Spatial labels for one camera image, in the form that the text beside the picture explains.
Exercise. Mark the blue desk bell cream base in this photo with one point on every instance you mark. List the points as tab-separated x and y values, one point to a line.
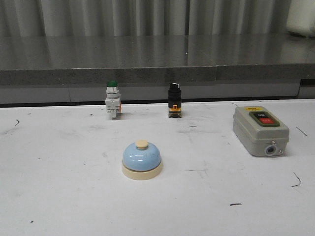
141	161

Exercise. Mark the grey granite counter slab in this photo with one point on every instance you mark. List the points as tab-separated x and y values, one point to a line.
157	60

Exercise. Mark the grey pleated curtain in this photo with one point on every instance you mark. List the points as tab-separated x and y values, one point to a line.
26	18

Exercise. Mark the white appliance on counter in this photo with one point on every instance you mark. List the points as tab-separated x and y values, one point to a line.
301	18

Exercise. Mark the black selector switch yellow base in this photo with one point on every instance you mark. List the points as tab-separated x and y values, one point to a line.
174	101

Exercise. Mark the green pushbutton white switch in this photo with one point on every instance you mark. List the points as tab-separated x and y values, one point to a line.
113	99

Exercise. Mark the grey on off switch box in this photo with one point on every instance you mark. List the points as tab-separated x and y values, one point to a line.
260	131

